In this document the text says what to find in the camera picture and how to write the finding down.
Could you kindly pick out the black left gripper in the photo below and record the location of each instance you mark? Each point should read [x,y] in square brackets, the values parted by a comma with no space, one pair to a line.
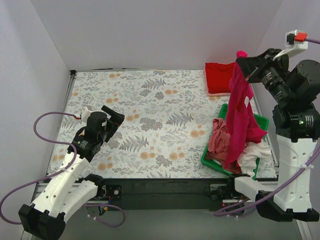
[113,122]

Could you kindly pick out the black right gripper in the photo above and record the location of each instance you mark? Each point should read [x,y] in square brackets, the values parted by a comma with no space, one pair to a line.
[256,67]

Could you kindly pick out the magenta t-shirt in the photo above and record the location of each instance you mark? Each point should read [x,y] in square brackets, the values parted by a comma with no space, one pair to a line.
[240,121]

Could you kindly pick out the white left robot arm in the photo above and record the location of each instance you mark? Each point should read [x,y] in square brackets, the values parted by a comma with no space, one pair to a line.
[47,215]

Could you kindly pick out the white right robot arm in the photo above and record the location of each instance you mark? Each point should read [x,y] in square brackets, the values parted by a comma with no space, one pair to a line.
[297,127]

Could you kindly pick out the folded red t-shirt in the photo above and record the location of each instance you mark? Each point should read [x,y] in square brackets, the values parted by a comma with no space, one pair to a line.
[220,66]

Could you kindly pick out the folded pink t-shirt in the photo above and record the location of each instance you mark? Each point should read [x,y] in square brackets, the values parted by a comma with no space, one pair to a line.
[217,82]

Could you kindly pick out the floral patterned tablecloth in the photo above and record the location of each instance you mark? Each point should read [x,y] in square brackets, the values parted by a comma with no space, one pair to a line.
[168,122]

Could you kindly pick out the dusty pink crumpled t-shirt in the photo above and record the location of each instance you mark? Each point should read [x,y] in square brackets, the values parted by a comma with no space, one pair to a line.
[218,145]

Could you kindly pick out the white crumpled t-shirt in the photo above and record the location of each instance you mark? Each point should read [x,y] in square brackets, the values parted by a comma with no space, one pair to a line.
[252,151]

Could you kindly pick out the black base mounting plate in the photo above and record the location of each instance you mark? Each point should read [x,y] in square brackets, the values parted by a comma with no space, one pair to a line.
[150,193]

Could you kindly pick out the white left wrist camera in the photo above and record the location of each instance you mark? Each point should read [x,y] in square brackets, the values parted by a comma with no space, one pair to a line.
[84,114]

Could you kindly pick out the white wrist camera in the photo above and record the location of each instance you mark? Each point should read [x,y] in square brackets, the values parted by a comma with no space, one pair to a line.
[296,43]
[84,114]

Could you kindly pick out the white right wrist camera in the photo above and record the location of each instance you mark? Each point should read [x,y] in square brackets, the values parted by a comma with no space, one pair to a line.
[296,43]

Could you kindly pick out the aluminium frame rail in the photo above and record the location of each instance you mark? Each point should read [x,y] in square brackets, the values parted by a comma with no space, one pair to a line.
[183,224]

